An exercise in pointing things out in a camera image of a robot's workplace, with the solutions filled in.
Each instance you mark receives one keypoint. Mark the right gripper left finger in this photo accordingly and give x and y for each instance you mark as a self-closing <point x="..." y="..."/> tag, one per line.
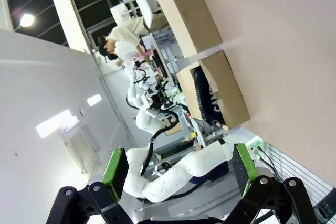
<point x="115" y="174"/>

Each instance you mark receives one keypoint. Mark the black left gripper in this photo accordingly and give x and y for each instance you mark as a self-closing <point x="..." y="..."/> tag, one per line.
<point x="157" y="102"/>

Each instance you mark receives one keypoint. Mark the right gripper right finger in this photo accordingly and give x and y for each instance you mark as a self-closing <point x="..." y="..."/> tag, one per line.
<point x="245" y="171"/>

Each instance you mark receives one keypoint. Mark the navy blue pencil case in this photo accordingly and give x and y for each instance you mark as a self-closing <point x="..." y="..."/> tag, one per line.
<point x="207" y="100"/>

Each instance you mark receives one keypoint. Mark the cardboard box with lid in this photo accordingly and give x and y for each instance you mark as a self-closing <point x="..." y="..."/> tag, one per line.
<point x="189" y="11"/>

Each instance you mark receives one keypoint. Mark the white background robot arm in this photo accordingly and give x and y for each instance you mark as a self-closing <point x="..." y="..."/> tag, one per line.
<point x="131" y="75"/>

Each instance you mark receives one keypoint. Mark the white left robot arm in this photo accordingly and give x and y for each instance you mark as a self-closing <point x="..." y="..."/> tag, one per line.
<point x="170" y="179"/>

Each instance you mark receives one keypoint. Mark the green lit connector box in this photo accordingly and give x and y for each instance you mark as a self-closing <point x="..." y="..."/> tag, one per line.
<point x="253" y="146"/>

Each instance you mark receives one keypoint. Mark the small brown cardboard box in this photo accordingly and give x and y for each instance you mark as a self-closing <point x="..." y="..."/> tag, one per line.
<point x="173" y="129"/>

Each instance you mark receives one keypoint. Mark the large open cardboard box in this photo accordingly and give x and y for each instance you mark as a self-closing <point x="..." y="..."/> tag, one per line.
<point x="228" y="95"/>

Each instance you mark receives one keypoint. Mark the white ceiling air vent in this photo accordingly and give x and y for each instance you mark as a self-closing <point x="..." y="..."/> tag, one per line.
<point x="78" y="148"/>

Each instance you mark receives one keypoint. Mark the grooved aluminium table plate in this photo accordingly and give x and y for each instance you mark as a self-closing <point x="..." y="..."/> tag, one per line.
<point x="294" y="166"/>

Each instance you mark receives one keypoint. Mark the small rectangular ceiling light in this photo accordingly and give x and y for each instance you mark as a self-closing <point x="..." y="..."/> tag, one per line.
<point x="94" y="100"/>

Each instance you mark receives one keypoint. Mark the person in white coat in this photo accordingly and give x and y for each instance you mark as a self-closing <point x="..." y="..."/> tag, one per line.
<point x="126" y="37"/>

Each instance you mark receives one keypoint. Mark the large rectangular ceiling light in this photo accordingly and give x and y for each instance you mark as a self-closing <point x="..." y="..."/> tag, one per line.
<point x="55" y="123"/>

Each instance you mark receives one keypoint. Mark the round ceiling lamp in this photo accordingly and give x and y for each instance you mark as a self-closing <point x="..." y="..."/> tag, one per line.
<point x="26" y="20"/>

